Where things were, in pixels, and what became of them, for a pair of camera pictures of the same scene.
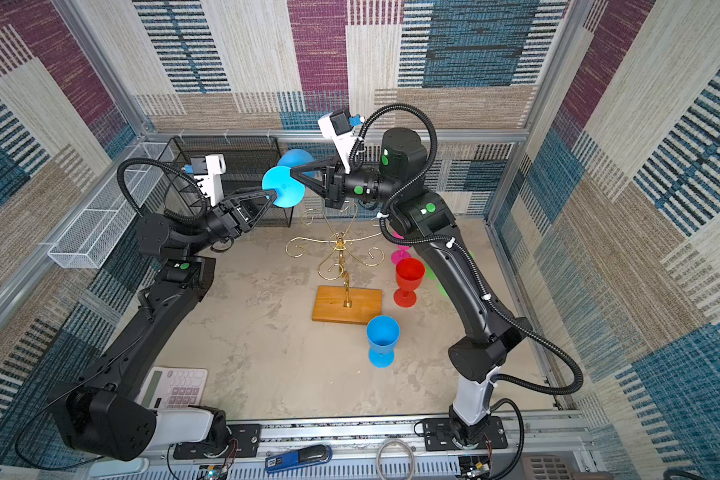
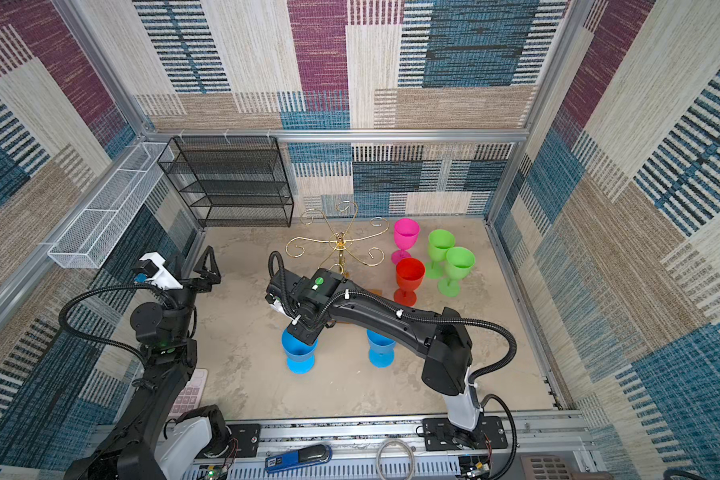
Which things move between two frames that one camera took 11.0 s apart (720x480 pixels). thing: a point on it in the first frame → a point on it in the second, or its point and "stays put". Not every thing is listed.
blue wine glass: [383, 332] stays put
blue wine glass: [289, 189] → [300, 354]
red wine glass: [409, 274] stays put
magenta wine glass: [402, 252] stays put
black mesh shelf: [247, 160] stays put
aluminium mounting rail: [555, 447] stays put
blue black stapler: [306, 456] stays put
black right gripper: [335, 180] → [304, 334]
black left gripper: [232, 223] → [204, 282]
